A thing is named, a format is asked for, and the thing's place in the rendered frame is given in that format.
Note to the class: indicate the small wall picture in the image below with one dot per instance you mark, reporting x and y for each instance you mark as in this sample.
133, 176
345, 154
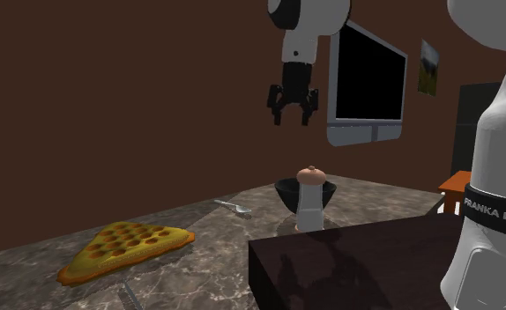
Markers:
428, 68

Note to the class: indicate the silver spoon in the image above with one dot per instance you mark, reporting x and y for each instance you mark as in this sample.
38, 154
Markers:
235, 206

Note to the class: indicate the black cabinet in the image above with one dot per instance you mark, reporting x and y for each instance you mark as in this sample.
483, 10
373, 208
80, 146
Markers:
472, 124

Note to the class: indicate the orange stool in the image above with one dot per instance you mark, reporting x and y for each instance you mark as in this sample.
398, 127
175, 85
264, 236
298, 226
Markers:
454, 185

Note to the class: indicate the black bowl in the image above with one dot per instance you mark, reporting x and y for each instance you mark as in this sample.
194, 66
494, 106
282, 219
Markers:
288, 194

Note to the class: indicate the white pepper mill tan knob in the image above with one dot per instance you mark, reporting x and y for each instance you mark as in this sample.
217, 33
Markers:
310, 202

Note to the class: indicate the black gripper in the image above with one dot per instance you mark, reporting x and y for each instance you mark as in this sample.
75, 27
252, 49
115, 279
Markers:
296, 81

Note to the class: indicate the silver knife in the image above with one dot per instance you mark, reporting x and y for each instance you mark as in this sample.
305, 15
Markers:
132, 294

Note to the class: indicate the yellow pizza slice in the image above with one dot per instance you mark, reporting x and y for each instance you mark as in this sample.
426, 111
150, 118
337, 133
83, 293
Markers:
122, 249

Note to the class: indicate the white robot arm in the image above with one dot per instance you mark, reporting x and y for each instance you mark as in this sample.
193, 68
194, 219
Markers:
489, 141

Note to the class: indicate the grey framed window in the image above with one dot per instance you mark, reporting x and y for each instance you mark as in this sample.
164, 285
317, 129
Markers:
367, 83

